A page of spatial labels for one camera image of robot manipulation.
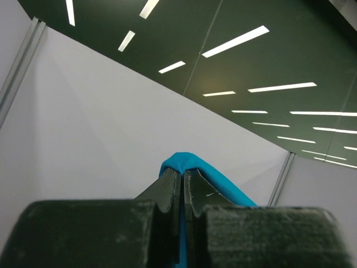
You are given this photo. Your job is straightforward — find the right corner aluminium post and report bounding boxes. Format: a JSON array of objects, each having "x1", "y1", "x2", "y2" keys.
[{"x1": 267, "y1": 152, "x2": 295, "y2": 207}]

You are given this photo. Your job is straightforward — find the left corner aluminium post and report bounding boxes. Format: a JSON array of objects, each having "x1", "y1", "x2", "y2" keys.
[{"x1": 1, "y1": 17, "x2": 46, "y2": 127}]

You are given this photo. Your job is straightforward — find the corner aluminium post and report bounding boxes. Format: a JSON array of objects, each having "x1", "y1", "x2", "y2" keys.
[
  {"x1": 267, "y1": 152, "x2": 295, "y2": 207},
  {"x1": 1, "y1": 17, "x2": 46, "y2": 127}
]

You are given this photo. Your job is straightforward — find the bright blue t shirt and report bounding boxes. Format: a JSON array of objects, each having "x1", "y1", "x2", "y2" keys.
[{"x1": 159, "y1": 152, "x2": 256, "y2": 267}]

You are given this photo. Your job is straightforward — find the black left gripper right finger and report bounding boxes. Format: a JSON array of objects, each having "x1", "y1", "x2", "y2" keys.
[{"x1": 183, "y1": 170, "x2": 353, "y2": 267}]

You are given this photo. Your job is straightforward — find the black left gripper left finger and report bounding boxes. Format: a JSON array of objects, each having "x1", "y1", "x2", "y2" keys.
[{"x1": 1, "y1": 168, "x2": 181, "y2": 267}]

